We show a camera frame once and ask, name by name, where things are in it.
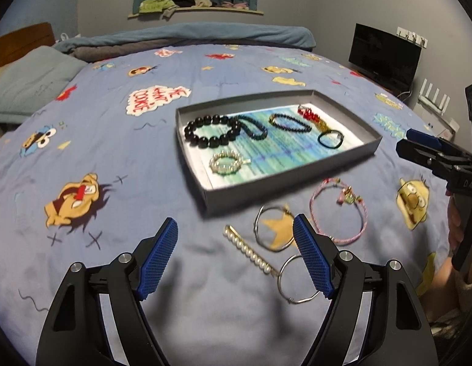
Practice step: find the person's leg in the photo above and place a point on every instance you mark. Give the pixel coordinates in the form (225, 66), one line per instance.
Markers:
(442, 293)

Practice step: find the silver bangle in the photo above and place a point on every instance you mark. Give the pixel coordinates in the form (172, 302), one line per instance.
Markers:
(280, 286)
(256, 228)

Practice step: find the pink cloth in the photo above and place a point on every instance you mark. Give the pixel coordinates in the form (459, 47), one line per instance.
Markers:
(236, 5)

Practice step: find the window sill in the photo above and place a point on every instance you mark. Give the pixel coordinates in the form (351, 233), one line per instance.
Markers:
(198, 12)

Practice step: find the blue cartoon printed blanket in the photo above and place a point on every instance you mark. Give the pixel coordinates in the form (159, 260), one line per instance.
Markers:
(125, 206)

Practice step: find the teal folded blanket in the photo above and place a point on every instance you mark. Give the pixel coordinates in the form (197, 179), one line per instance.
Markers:
(190, 34)

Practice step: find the black cloth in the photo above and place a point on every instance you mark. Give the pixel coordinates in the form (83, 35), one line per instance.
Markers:
(180, 0)

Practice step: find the grey cardboard box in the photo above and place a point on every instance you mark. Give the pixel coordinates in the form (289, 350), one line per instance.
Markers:
(194, 175)

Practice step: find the wooden headboard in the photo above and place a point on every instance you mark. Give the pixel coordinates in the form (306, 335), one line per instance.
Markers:
(26, 40)

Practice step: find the white wall hook rack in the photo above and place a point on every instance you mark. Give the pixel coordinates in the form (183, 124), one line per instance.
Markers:
(411, 34)

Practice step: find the grey pillow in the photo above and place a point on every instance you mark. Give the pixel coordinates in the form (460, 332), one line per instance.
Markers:
(33, 80)

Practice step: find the grey folded blanket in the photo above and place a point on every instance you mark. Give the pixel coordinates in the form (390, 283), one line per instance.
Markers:
(114, 51)

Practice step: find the printed paper sheet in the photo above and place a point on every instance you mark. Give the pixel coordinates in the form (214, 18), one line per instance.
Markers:
(281, 156)

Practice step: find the pearl bar hair clip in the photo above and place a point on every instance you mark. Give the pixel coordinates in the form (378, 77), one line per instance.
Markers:
(247, 253)

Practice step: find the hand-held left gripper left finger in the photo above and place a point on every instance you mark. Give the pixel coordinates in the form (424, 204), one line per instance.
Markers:
(157, 259)

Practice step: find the white router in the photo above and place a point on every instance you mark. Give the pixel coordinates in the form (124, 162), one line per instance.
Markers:
(436, 99)

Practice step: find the black monitor screen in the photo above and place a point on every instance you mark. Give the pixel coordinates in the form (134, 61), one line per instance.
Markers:
(385, 57)

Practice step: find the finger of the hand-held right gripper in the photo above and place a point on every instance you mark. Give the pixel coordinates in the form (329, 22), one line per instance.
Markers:
(426, 139)
(419, 154)

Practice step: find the person's right hand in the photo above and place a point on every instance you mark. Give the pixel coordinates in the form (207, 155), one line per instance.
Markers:
(454, 225)

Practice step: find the green cloth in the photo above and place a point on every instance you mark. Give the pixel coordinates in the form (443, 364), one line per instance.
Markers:
(154, 5)

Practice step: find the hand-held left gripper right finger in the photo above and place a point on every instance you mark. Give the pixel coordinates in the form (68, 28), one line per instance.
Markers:
(312, 255)

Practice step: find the round pearl hair clip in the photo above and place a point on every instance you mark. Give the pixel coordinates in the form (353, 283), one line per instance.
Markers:
(217, 167)

